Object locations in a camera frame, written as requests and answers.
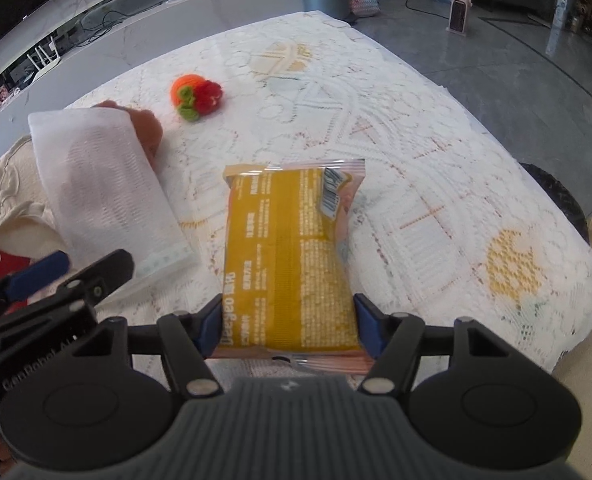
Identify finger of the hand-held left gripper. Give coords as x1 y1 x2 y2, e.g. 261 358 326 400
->
0 250 71 313
58 248 136 310

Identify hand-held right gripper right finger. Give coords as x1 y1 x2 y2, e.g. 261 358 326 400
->
353 292 523 396

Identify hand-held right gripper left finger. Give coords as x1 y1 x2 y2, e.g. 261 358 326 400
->
70 294 225 397

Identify cream cloth bag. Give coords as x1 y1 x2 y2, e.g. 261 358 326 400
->
0 132 69 271

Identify white mesh bag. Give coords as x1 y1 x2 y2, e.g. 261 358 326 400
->
27 107 201 282

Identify yellow snack packet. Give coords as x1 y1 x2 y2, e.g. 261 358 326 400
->
210 158 377 376

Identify brown soft pouch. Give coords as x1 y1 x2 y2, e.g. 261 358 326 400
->
93 100 165 171

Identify orange red knitted toy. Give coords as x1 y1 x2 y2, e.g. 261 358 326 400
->
170 75 225 122

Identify white lace tablecloth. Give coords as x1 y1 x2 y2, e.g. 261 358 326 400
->
0 10 592 377

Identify white router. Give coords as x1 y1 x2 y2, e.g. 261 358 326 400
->
26 42 64 74

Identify pink small heater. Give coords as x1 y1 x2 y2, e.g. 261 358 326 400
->
446 0 473 36

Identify black cabinet cables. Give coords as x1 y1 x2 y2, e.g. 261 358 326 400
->
97 0 127 29

